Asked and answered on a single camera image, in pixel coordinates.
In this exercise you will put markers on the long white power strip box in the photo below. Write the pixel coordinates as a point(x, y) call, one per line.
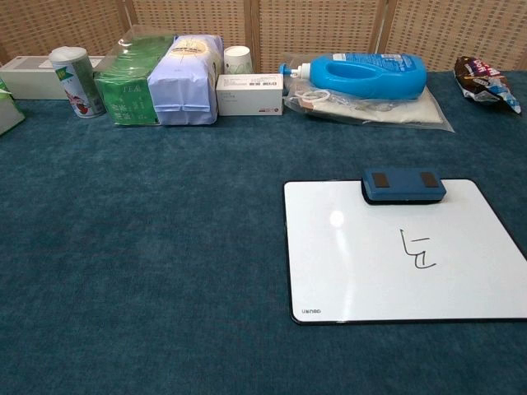
point(29, 80)

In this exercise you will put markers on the white drawing board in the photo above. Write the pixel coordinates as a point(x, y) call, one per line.
point(350, 267)

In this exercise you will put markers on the dark brown snack bag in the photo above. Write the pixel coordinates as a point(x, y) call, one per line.
point(481, 82)

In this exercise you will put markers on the blue board eraser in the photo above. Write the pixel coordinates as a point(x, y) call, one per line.
point(401, 185)

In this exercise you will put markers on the wicker folding screen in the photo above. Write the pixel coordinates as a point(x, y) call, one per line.
point(309, 24)

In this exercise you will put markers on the green tissue pack open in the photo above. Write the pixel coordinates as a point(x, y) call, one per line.
point(8, 115)

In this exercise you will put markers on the lavender paper bag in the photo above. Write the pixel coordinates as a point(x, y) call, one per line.
point(181, 90)

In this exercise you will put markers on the teal table mat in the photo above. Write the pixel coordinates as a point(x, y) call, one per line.
point(144, 247)

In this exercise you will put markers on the small white carton box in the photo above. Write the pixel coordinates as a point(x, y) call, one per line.
point(247, 96)

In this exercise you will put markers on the white paper cup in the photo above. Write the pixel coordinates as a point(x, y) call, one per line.
point(238, 61)

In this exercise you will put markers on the green packet stack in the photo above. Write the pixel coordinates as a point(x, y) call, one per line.
point(123, 98)

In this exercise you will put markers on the blue pump detergent bottle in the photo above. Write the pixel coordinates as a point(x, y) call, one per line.
point(370, 78)

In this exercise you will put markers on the clear zip plastic bag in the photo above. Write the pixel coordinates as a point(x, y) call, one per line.
point(411, 113)

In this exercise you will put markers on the green white canister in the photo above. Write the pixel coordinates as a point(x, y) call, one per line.
point(80, 86)

